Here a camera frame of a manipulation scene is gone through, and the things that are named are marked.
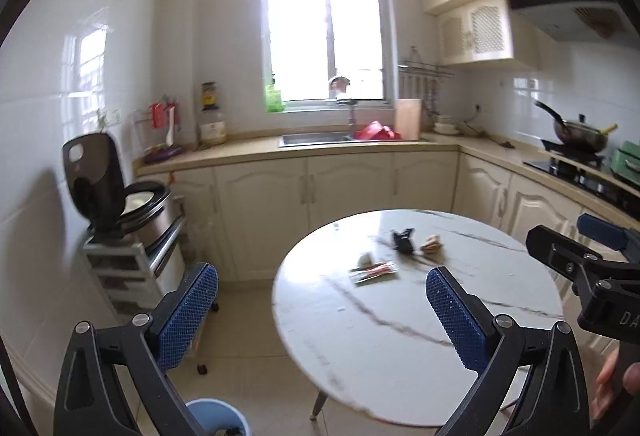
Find black plastic bag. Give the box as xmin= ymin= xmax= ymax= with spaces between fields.
xmin=392 ymin=228 xmax=414 ymax=255

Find steel kitchen faucet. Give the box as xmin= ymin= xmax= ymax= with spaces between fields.
xmin=329 ymin=76 xmax=358 ymax=138

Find steel kitchen sink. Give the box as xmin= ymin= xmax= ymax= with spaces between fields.
xmin=279 ymin=132 xmax=354 ymax=148

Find kitchen window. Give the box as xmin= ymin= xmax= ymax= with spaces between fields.
xmin=264 ymin=0 xmax=388 ymax=112

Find person right hand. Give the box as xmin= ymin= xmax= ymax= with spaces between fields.
xmin=589 ymin=347 xmax=640 ymax=422

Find black gas stove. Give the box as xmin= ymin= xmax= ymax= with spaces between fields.
xmin=524 ymin=139 xmax=640 ymax=219

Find green electric cooker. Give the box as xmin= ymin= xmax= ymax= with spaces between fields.
xmin=610 ymin=141 xmax=640 ymax=188

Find black frying pan with lid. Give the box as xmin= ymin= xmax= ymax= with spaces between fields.
xmin=535 ymin=100 xmax=618 ymax=153

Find white rolling storage cart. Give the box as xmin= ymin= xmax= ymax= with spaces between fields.
xmin=81 ymin=215 xmax=222 ymax=376

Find ginger root piece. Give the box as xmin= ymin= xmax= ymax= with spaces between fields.
xmin=421 ymin=235 xmax=442 ymax=254

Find stacked white bowls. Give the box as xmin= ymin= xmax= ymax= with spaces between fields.
xmin=433 ymin=115 xmax=461 ymax=136

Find black open rice cooker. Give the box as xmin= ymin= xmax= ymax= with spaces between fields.
xmin=62 ymin=133 xmax=182 ymax=250

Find black range hood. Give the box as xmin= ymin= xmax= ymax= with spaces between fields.
xmin=509 ymin=0 xmax=639 ymax=50

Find small red white wrapper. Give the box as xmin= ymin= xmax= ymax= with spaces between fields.
xmin=349 ymin=262 xmax=398 ymax=286

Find round white marble table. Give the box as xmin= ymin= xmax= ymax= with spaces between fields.
xmin=272 ymin=209 xmax=563 ymax=427

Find wooden cutting board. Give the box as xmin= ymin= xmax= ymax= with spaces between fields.
xmin=394 ymin=98 xmax=422 ymax=141

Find cream lower cabinets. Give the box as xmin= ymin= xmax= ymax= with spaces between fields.
xmin=134 ymin=135 xmax=640 ymax=357

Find hanging utensil rack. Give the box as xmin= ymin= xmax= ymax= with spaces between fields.
xmin=398 ymin=45 xmax=454 ymax=130

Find red plastic basin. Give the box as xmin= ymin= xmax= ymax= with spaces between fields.
xmin=354 ymin=121 xmax=401 ymax=141

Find glass jar with yellow lid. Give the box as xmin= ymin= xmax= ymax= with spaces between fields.
xmin=198 ymin=81 xmax=227 ymax=146

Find green dish soap bottle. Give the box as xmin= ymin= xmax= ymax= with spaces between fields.
xmin=265 ymin=77 xmax=284 ymax=113

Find wire rack with red cups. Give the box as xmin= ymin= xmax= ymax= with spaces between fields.
xmin=134 ymin=95 xmax=184 ymax=164

